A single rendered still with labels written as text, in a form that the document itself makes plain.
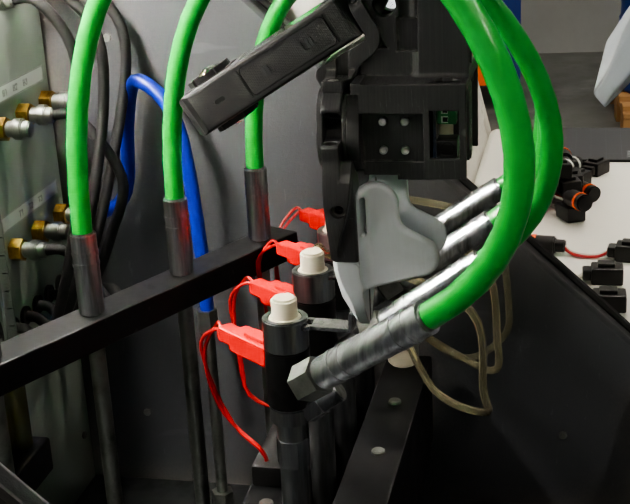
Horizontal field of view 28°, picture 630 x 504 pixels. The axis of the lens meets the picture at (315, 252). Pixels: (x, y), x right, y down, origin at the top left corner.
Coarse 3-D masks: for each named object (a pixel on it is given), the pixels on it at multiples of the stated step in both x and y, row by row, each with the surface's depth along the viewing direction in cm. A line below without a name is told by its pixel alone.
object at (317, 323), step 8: (312, 320) 76; (320, 320) 76; (328, 320) 76; (336, 320) 76; (344, 320) 76; (304, 328) 75; (312, 328) 75; (320, 328) 75; (328, 328) 75; (336, 328) 74; (344, 328) 74
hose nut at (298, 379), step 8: (304, 360) 66; (296, 368) 66; (304, 368) 65; (296, 376) 65; (304, 376) 65; (288, 384) 66; (296, 384) 65; (304, 384) 65; (312, 384) 65; (296, 392) 65; (304, 392) 65; (312, 392) 65; (320, 392) 65; (328, 392) 65; (304, 400) 66; (312, 400) 66
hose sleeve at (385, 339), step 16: (416, 304) 60; (384, 320) 62; (400, 320) 60; (416, 320) 60; (368, 336) 62; (384, 336) 61; (400, 336) 60; (416, 336) 60; (336, 352) 63; (352, 352) 63; (368, 352) 62; (384, 352) 62; (320, 368) 64; (336, 368) 63; (352, 368) 63; (368, 368) 63; (320, 384) 65; (336, 384) 64
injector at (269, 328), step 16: (304, 320) 75; (272, 336) 75; (288, 336) 75; (304, 336) 75; (272, 352) 75; (288, 352) 75; (304, 352) 76; (272, 368) 76; (288, 368) 75; (272, 384) 76; (272, 400) 77; (288, 400) 76; (320, 400) 76; (336, 400) 76; (272, 416) 77; (288, 416) 77; (304, 416) 77; (320, 416) 77; (288, 432) 77; (304, 432) 78; (288, 448) 78; (304, 448) 78; (288, 464) 78; (304, 464) 78; (288, 480) 79; (304, 480) 79; (288, 496) 79; (304, 496) 79
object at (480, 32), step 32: (448, 0) 54; (480, 32) 53; (480, 64) 54; (512, 64) 54; (512, 96) 54; (512, 128) 54; (512, 160) 54; (512, 192) 55; (512, 224) 55; (480, 256) 57; (512, 256) 57; (448, 288) 59; (480, 288) 57; (448, 320) 59
